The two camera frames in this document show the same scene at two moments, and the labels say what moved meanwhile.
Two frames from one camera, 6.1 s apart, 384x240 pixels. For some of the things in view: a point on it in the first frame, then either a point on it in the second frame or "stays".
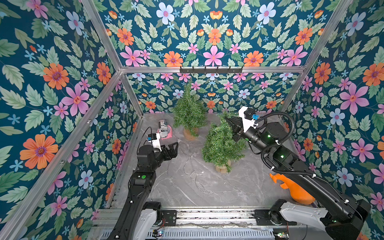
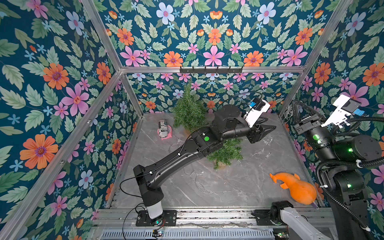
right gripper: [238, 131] → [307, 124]
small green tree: [190, 114] stays
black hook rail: [211, 71] stays
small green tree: [220, 146] stays
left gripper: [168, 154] → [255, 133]
